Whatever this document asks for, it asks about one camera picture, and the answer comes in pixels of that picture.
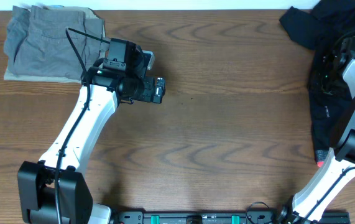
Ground black leggings with red waistband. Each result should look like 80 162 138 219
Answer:
279 0 355 166

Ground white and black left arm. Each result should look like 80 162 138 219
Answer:
17 67 165 223

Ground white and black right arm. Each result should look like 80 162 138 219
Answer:
273 35 355 223

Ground folded beige garment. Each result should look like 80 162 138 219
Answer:
3 5 106 84

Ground folded grey trousers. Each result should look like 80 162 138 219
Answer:
3 5 111 81

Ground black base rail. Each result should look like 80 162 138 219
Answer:
111 210 351 224

